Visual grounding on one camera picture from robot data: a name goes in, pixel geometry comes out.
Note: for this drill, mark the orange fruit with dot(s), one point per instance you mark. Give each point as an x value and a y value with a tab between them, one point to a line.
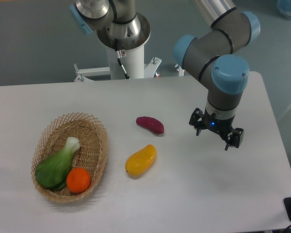
78	180

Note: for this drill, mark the purple sweet potato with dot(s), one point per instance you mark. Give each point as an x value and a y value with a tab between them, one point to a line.
151	124

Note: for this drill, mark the woven wicker basket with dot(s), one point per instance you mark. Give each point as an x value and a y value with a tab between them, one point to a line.
91	156

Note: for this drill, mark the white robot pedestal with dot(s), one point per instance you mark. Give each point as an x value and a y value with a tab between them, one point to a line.
124	44

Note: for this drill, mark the yellow mango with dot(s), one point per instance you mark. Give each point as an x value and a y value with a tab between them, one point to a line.
138	163

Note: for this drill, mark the green bok choy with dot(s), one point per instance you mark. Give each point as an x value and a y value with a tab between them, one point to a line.
51	173

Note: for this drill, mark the blue object top right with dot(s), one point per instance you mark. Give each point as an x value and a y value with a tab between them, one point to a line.
284	8

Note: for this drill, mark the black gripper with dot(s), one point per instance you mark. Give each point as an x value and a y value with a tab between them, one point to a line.
222	127

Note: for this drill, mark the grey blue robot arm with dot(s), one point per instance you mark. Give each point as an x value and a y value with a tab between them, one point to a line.
210	59

